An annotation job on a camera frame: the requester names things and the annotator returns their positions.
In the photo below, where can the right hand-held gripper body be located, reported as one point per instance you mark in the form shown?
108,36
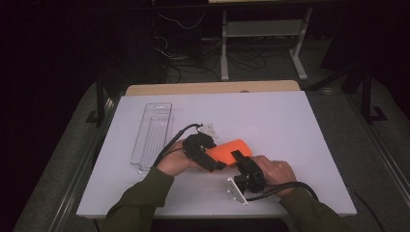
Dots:
253,177

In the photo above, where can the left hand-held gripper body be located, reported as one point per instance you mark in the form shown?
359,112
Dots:
196,148

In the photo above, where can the orange phone case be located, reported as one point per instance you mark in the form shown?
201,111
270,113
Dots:
225,151

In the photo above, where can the clear plastic tray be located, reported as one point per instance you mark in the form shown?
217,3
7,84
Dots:
154,129

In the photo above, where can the person's right hand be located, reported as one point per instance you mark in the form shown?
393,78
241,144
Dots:
277,172

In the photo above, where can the person's left hand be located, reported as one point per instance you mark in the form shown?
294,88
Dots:
175,162

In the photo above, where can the white table mat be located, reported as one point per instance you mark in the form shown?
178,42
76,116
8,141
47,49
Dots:
274,122

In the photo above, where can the black chair seat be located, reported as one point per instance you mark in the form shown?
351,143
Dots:
219,226

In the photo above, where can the black metal stand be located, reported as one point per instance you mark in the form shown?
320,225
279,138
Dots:
366,96
100,103

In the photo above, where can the metal floor rail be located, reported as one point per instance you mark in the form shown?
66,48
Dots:
77,179
391,166

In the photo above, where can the white metal desk frame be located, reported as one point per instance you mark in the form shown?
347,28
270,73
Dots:
264,28

